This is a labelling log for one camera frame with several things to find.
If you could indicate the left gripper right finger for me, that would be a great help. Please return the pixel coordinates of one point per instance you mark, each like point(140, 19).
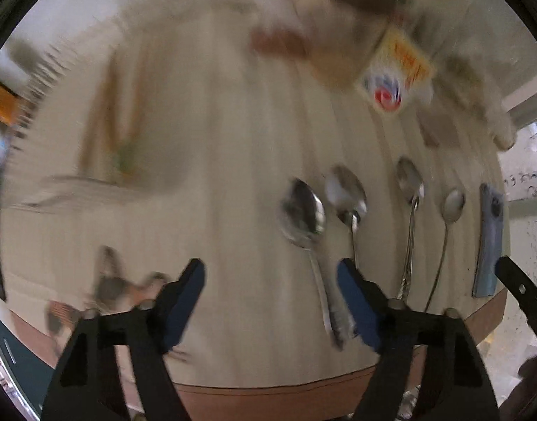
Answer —
point(382, 323)

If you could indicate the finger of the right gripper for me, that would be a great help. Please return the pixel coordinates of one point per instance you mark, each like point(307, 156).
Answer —
point(521, 287)

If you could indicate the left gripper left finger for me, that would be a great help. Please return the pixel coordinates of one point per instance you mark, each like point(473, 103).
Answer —
point(159, 324)

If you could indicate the small steel spoon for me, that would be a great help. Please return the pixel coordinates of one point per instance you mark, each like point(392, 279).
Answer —
point(451, 210)

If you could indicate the large steel spoon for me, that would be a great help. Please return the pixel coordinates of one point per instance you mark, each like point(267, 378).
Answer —
point(302, 220)

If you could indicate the teal cabinet front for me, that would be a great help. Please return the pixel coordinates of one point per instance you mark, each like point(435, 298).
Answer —
point(32, 375)

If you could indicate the striped cat placemat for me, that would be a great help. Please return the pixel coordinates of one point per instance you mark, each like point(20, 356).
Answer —
point(209, 135)

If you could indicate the clear plastic utensil tray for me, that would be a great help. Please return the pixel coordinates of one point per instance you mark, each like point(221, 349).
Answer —
point(65, 130)

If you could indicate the white yellow soap box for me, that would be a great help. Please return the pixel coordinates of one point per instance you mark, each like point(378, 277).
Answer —
point(398, 73)

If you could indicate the brown wooden block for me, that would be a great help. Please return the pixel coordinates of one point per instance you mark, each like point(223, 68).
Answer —
point(335, 38)

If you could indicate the clear plastic bag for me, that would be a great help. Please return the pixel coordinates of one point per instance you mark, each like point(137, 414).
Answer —
point(460, 42)

